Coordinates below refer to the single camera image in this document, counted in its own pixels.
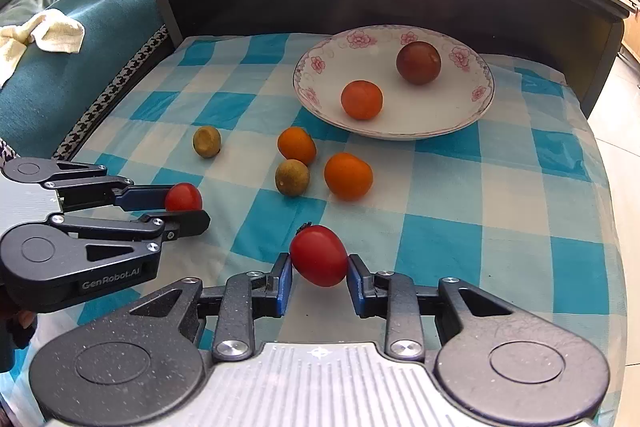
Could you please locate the blue white checkered cloth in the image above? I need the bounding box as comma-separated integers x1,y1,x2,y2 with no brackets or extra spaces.
10,32,628,427

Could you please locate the white floral plate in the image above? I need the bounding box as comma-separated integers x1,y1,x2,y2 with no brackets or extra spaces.
292,25,496,142

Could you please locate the orange tomato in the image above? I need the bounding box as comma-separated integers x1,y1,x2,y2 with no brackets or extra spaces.
323,152,374,202
277,126,318,166
340,79,384,122

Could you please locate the teal sofa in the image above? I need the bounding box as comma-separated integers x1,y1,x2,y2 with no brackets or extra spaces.
0,0,173,160

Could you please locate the small red cherry tomato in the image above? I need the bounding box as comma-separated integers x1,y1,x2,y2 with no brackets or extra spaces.
164,182,204,213

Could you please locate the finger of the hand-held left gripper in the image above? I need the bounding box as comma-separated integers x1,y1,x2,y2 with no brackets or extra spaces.
47,208,211,264
42,159,176,214

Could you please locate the dark brown tomato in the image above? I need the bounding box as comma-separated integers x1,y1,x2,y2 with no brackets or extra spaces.
396,41,443,86

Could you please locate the brown longan fruit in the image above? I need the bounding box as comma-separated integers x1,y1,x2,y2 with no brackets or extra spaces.
192,126,223,159
274,159,311,197

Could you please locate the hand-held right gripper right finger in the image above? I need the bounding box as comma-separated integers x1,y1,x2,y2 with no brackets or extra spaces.
347,253,507,361

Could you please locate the large red cherry tomato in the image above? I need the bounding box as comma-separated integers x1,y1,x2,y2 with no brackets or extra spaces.
289,223,349,288

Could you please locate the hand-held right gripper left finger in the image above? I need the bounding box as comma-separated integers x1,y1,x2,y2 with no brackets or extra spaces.
128,252,294,363

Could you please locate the cream towel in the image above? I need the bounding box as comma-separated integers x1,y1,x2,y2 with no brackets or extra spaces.
0,8,86,88

